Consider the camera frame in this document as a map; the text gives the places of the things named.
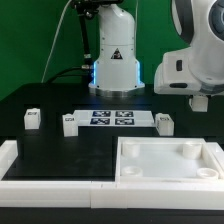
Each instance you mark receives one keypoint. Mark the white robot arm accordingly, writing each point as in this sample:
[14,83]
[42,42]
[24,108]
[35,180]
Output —
[195,70]

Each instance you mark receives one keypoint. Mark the white square tabletop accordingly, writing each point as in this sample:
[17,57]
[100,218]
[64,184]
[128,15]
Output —
[146,159]

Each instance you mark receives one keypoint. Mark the white marker base plate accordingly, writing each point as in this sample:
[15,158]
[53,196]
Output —
[114,118]

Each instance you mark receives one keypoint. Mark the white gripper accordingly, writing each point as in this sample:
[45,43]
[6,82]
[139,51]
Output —
[173,76]

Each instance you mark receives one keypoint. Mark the white U-shaped obstacle fence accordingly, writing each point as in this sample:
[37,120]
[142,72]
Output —
[205,195]

